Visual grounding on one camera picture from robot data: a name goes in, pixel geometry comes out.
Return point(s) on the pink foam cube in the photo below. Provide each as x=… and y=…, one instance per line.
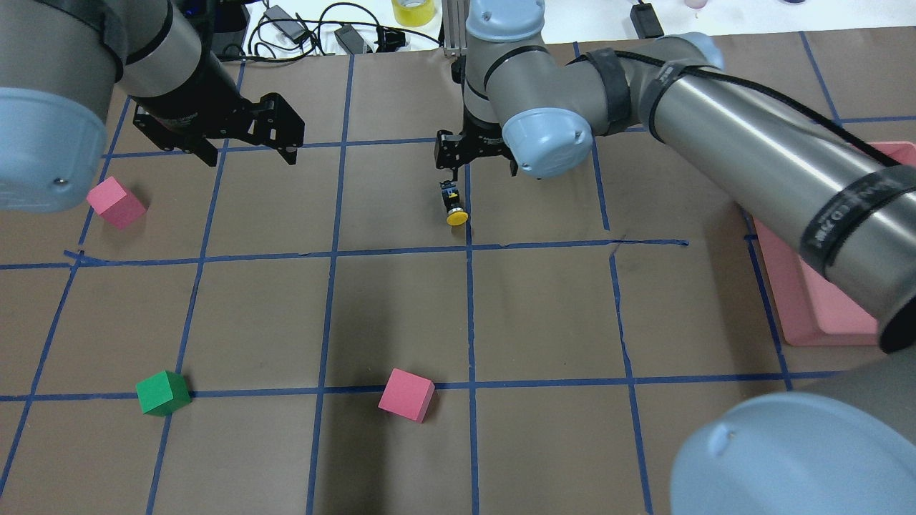
x=407, y=395

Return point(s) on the green cube near base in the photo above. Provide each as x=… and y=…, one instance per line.
x=162, y=393

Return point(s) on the pink plastic tray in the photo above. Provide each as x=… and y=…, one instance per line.
x=860, y=292

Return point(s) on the pink cube near centre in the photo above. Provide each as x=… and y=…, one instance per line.
x=115, y=203

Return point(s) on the black power adapter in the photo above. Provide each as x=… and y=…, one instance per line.
x=645, y=21

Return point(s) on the yellow tape roll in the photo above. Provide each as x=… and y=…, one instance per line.
x=413, y=13

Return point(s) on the yellow push button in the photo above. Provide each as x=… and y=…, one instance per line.
x=456, y=214

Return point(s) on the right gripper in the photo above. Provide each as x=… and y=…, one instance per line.
x=478, y=144

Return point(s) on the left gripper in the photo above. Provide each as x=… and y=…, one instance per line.
x=192, y=109

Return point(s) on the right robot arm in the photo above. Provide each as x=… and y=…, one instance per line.
x=603, y=342

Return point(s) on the aluminium frame post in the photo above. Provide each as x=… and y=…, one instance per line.
x=454, y=27

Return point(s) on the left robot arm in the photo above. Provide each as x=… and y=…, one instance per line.
x=61, y=61

